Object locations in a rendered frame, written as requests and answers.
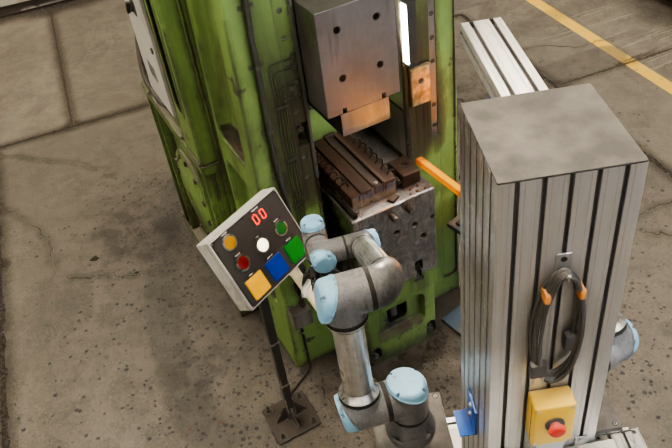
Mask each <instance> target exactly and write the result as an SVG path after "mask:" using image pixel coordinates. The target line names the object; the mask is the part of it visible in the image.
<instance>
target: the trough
mask: <svg viewBox="0 0 672 448"><path fill-rule="evenodd" d="M327 138H328V139H329V140H330V141H331V142H332V143H333V144H334V145H335V146H336V147H337V148H338V149H339V150H340V151H341V152H342V153H343V154H344V155H345V156H346V157H347V158H348V159H349V160H350V161H351V162H352V163H353V164H354V165H355V166H356V167H357V168H358V169H359V170H360V171H361V172H362V173H363V174H364V175H365V176H366V177H367V178H368V179H369V180H371V181H372V182H374V181H377V182H378V183H377V184H375V187H377V186H379V185H382V181H381V180H380V179H379V178H378V177H377V176H376V175H375V174H374V173H373V172H372V171H371V170H370V169H369V168H368V167H367V166H366V165H365V164H364V163H363V162H362V161H361V160H360V159H359V158H358V157H357V156H355V155H354V154H353V153H352V152H351V151H350V150H349V149H348V148H347V147H346V146H345V145H344V144H343V143H342V142H341V141H340V140H339V139H338V138H337V137H336V136H335V135H332V136H329V137H327Z"/></svg>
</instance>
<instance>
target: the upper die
mask: <svg viewBox="0 0 672 448"><path fill-rule="evenodd" d="M307 101H308V100H307ZM308 104H309V105H310V106H311V107H312V108H313V109H315V110H316V111H317V112H318V113H319V114H320V115H321V116H322V117H323V118H324V119H325V120H326V121H327V122H328V123H329V124H330V125H331V126H332V127H333V128H334V129H336V130H337V131H338V132H339V133H340V134H341V135H342V136H343V137H345V136H347V135H350V134H352V133H355V132H357V131H360V130H362V129H365V128H367V127H370V126H372V125H375V124H377V123H380V122H382V121H384V120H387V119H389V118H390V107H389V96H387V97H385V96H384V95H383V94H382V99H379V100H377V101H374V102H372V103H369V104H367V105H364V106H362V107H359V108H357V109H354V110H351V111H349V112H347V111H346V110H345V109H343V114H341V115H339V116H336V117H334V118H331V119H327V118H326V117H325V116H324V115H323V114H322V113H321V112H320V111H319V110H318V109H317V108H316V107H314V106H313V105H312V104H311V103H310V102H309V101H308Z"/></svg>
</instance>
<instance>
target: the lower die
mask: <svg viewBox="0 0 672 448"><path fill-rule="evenodd" d="M332 135H335V136H336V137H337V138H338V139H339V140H340V141H341V142H342V143H343V144H344V145H345V146H346V147H347V148H348V149H349V150H350V151H351V152H352V153H353V154H354V155H355V156H357V157H358V158H359V159H360V160H361V161H362V162H363V163H364V164H365V165H366V166H367V167H368V168H369V169H370V170H371V171H372V172H373V173H374V174H375V175H376V176H377V177H378V178H379V179H380V180H381V181H382V185H379V186H377V187H375V184H374V183H373V182H372V181H371V180H369V179H368V178H367V177H366V176H365V175H364V174H363V173H362V172H361V171H360V170H359V169H358V168H357V167H356V166H355V165H354V164H353V163H352V162H351V161H350V160H349V159H348V158H347V157H346V156H345V155H344V154H343V153H342V152H341V151H340V150H339V149H338V148H337V147H336V146H335V145H334V144H333V143H332V142H331V141H330V140H329V139H328V138H327V137H329V136H332ZM353 140H354V139H353V138H352V137H351V136H350V135H347V136H345V137H343V136H342V135H341V134H340V133H339V132H336V133H334V132H332V133H329V134H327V135H324V136H323V138H322V139H319V140H317V141H314V146H315V150H316V151H317V154H316V155H321V156H322V160H326V161H327V165H326V163H325V162H322V163H321V164H320V168H321V174H322V176H323V178H324V179H325V176H324V168H325V167H326V166H328V165H330V166H332V170H331V168H330V167H327V168H326V170H325V172H326V179H327V182H328V183H329V184H330V181H329V174H330V173H331V172H332V171H336V172H337V174H338V176H336V173H332V174H331V183H332V187H333V188H334V189H335V184H334V180H335V179H336V178H337V177H342V178H343V181H341V178H338V179H337V180H336V187H337V191H338V194H339V195H340V196H341V194H340V185H341V184H342V183H344V182H347V183H348V185H349V187H348V188H347V184H343V185H342V187H341V189H342V197H343V199H344V200H345V201H346V202H347V203H348V205H349V206H350V207H351V208H352V209H353V210H354V211H355V210H358V209H360V208H362V207H365V206H367V205H369V204H371V203H374V202H376V201H378V200H380V199H383V198H385V197H387V196H389V195H391V194H392V193H396V184H395V177H394V176H393V175H392V174H391V173H390V172H389V173H388V175H386V173H387V171H388V170H386V169H385V168H384V167H382V169H381V166H382V165H381V164H380V163H379V162H378V161H377V162H376V164H375V161H376V159H375V158H374V157H373V156H371V159H369V156H370V154H369V153H368V152H367V151H365V153H364V150H365V149H364V148H363V147H362V146H361V145H360V148H358V146H359V143H358V142H357V141H356V140H355V142H354V143H353ZM316 158H317V165H318V171H319V162H320V161H322V160H321V158H320V156H318V157H316ZM319 173H320V171H319ZM371 200H372V202H371V203H370V201H371Z"/></svg>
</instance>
